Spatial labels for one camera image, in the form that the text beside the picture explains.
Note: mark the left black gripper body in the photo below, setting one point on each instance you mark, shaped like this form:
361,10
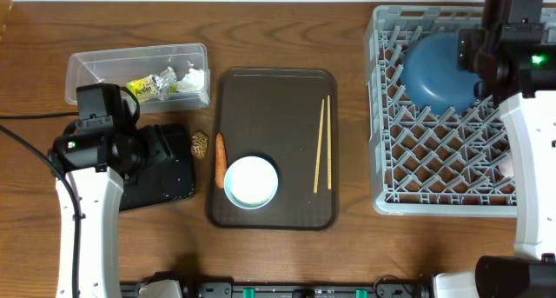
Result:
154,146

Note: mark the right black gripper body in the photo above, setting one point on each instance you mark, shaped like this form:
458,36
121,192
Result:
468,48

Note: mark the dark blue plate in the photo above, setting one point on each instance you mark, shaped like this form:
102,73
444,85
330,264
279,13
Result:
431,76

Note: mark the yellow foil snack wrapper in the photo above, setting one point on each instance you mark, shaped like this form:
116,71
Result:
153,86

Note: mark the white tissue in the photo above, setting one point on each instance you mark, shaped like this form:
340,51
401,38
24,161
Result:
193,81

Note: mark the light blue rice bowl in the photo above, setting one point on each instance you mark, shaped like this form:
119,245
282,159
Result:
251,182

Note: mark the pink plastic cup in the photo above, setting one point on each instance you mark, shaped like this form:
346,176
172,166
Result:
505,167

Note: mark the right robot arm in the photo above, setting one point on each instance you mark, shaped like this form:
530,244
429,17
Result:
517,69

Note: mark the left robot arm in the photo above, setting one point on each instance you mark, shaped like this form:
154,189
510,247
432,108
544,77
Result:
92,157

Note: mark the black waste tray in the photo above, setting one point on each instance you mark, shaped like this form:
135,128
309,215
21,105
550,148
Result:
166,182

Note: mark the grey dishwasher rack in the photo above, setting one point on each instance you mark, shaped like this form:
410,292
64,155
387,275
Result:
422,163

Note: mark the brown dried mushroom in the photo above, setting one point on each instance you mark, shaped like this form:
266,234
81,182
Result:
199,145

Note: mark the orange carrot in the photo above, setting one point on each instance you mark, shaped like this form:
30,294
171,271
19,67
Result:
221,164

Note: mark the clear plastic bin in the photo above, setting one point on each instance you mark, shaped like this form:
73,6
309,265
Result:
124,65

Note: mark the dark brown serving tray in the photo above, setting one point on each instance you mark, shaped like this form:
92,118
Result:
275,114

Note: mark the left wooden chopstick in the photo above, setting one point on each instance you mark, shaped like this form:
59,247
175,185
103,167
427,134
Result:
318,149

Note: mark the wooden chopstick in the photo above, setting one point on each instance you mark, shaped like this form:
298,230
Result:
329,144
318,149

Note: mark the right wooden chopstick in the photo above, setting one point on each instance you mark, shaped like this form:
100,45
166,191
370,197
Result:
329,144

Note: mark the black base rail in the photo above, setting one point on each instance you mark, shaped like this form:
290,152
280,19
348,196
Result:
387,286

